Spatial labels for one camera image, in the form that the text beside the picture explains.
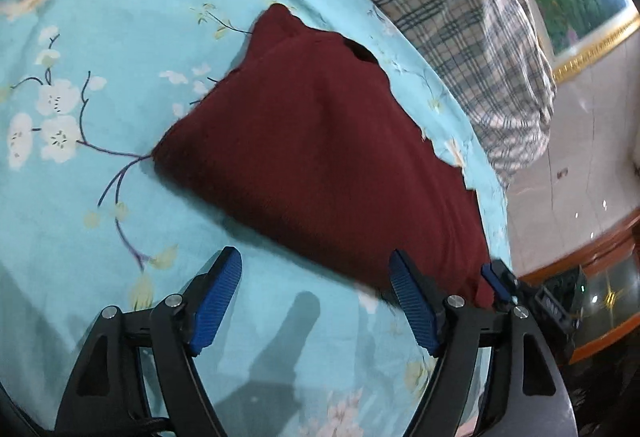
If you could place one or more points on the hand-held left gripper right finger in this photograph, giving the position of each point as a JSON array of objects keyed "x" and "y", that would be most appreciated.
[{"x": 412, "y": 299}]

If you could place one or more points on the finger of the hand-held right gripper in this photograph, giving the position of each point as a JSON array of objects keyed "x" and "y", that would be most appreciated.
[{"x": 492, "y": 279}]

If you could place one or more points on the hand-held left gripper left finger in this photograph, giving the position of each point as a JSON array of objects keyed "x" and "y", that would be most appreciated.
[{"x": 216, "y": 297}]

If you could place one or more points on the dark red knit sweater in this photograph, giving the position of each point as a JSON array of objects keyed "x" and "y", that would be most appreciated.
[{"x": 320, "y": 157}]

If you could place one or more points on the wooden glass cabinet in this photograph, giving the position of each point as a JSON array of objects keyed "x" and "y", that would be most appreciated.
[{"x": 615, "y": 277}]

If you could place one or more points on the turquoise floral bed sheet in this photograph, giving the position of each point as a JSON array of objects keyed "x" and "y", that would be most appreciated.
[{"x": 100, "y": 67}]

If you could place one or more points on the plaid quilt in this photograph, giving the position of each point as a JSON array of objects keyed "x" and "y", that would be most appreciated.
[{"x": 450, "y": 17}]

